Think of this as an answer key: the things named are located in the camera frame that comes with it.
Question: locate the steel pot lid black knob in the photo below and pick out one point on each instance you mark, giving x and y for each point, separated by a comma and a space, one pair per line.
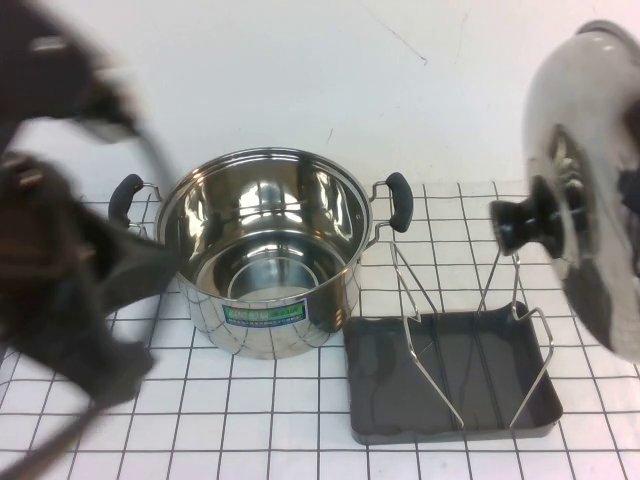
560, 100

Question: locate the black plastic drip tray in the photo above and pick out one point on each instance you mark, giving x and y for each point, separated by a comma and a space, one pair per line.
380, 380

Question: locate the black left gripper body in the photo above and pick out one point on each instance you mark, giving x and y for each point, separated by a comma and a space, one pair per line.
60, 300

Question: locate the white black grid tablecloth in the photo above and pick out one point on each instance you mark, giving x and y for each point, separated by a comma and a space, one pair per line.
250, 425

